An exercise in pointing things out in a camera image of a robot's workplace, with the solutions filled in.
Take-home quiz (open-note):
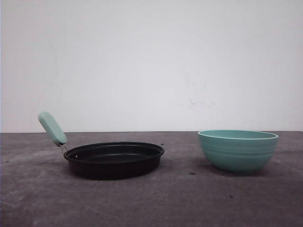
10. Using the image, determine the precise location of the black frying pan teal handle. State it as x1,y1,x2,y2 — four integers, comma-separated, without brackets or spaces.
38,112,165,180

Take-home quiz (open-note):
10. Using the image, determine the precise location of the teal ceramic bowl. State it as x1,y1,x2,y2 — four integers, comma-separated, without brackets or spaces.
197,130,279,174

